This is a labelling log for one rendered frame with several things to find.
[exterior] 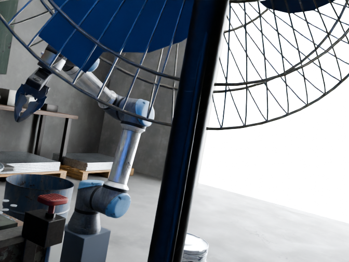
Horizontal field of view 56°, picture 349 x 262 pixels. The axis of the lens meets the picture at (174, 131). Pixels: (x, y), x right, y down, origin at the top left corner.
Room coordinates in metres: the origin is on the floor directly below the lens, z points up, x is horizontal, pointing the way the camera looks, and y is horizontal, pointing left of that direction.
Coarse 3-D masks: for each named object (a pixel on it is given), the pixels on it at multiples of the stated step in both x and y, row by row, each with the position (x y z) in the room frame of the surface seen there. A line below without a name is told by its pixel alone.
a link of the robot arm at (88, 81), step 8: (64, 64) 1.26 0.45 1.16; (72, 72) 1.32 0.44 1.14; (80, 72) 1.34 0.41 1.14; (88, 72) 1.37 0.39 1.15; (80, 80) 1.36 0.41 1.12; (88, 80) 1.38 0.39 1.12; (96, 80) 1.41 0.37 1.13; (88, 88) 1.40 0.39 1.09; (96, 88) 1.42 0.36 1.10; (104, 88) 1.46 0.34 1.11; (96, 96) 1.45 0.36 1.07; (104, 96) 1.47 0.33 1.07; (112, 96) 1.51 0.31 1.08; (120, 96) 1.56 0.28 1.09; (112, 112) 1.53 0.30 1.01
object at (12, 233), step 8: (0, 232) 0.88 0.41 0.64; (8, 232) 0.89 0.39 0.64; (16, 232) 0.90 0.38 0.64; (0, 240) 0.83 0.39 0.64; (8, 240) 0.85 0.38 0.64; (16, 240) 0.87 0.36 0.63; (0, 248) 0.84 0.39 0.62; (8, 248) 0.86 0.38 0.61; (16, 248) 0.88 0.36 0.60; (40, 248) 0.96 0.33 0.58; (0, 256) 0.84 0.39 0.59; (8, 256) 0.87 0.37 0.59; (16, 256) 0.89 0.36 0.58; (40, 256) 0.96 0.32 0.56
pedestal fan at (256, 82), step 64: (0, 0) 0.36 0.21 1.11; (64, 0) 0.38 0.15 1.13; (128, 0) 0.38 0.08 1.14; (192, 0) 0.37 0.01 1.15; (256, 0) 0.36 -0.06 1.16; (320, 0) 0.47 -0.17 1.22; (192, 64) 0.29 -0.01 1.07; (320, 64) 0.41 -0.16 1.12; (192, 128) 0.28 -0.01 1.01; (192, 192) 0.30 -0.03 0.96
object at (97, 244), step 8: (64, 232) 1.47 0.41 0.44; (72, 232) 1.46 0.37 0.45; (104, 232) 1.54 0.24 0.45; (64, 240) 1.47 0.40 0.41; (72, 240) 1.45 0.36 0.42; (80, 240) 1.43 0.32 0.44; (88, 240) 1.44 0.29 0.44; (96, 240) 1.49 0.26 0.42; (104, 240) 1.54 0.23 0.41; (64, 248) 1.46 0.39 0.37; (72, 248) 1.44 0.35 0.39; (80, 248) 1.42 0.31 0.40; (88, 248) 1.45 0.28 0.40; (96, 248) 1.50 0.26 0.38; (104, 248) 1.55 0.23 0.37; (64, 256) 1.46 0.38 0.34; (72, 256) 1.44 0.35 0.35; (80, 256) 1.42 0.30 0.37; (88, 256) 1.46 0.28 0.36; (96, 256) 1.51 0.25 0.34; (104, 256) 1.56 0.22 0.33
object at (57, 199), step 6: (42, 198) 0.86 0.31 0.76; (48, 198) 0.86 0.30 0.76; (54, 198) 0.87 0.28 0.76; (60, 198) 0.88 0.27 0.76; (66, 198) 0.89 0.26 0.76; (48, 204) 0.85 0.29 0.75; (54, 204) 0.85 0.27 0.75; (60, 204) 0.87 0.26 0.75; (48, 210) 0.88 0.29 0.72; (54, 210) 0.89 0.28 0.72
